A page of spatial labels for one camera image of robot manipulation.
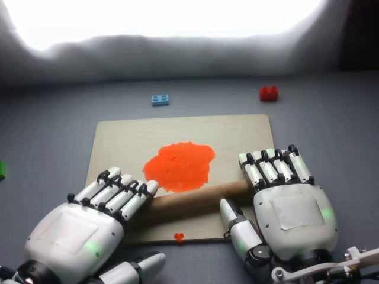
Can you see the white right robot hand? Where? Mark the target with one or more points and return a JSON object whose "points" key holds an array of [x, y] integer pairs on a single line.
{"points": [[293, 216]]}

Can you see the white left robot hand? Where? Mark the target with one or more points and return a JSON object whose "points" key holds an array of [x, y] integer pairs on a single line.
{"points": [[71, 233]]}

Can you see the wooden rolling pin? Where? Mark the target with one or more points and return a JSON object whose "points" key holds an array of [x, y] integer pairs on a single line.
{"points": [[192, 201]]}

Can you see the green toy block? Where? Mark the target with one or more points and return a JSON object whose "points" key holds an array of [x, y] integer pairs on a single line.
{"points": [[2, 170]]}

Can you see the grey table cloth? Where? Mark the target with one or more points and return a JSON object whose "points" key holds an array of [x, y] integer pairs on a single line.
{"points": [[44, 133]]}

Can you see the small orange dough crumb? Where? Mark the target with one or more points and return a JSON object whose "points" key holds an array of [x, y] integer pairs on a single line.
{"points": [[178, 236]]}

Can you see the light wooden board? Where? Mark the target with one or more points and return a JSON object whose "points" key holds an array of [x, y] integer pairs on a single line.
{"points": [[133, 139]]}

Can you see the red toy block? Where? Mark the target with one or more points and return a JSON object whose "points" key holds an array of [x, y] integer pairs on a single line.
{"points": [[268, 94]]}

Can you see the orange play dough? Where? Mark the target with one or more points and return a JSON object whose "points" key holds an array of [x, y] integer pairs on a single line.
{"points": [[177, 168]]}

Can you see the light blue toy block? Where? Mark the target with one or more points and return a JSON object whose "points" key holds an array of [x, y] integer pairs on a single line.
{"points": [[160, 101]]}

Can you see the white backdrop sheet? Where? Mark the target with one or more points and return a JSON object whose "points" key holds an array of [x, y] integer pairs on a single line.
{"points": [[177, 56]]}

